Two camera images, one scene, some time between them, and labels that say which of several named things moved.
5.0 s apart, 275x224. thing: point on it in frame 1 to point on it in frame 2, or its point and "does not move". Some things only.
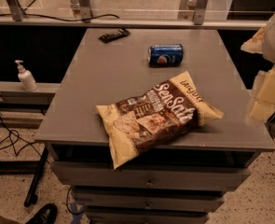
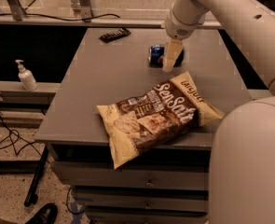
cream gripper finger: x=272 y=92 to x=172 y=50
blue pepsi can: x=164 y=56 does not move
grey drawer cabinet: x=178 y=182 does not move
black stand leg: x=32 y=197 does not move
